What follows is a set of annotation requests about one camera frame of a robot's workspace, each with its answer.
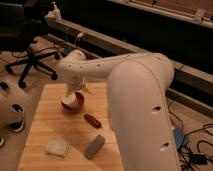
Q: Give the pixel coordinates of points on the beige sponge pad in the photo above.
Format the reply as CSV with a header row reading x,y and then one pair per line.
x,y
57,147

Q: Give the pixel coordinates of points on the red ceramic bowl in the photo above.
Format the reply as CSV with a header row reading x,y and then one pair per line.
x,y
80,103

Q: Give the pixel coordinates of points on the white ceramic cup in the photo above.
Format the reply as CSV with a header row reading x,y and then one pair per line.
x,y
70,100

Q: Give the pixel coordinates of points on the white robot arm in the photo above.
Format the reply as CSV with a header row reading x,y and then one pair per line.
x,y
136,87

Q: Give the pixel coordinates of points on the black power adapter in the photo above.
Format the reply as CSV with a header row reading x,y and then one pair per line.
x,y
199,159

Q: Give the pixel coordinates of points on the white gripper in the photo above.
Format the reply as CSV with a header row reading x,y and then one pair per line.
x,y
76,86

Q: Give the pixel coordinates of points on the grey rectangular block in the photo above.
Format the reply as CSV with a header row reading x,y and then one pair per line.
x,y
93,148

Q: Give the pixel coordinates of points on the white spray bottle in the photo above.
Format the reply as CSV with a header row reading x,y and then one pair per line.
x,y
55,13

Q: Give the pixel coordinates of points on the blue electronics box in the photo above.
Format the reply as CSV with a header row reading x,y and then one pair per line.
x,y
180,138

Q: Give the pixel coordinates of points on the black office chair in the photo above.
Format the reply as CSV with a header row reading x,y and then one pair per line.
x,y
20,22

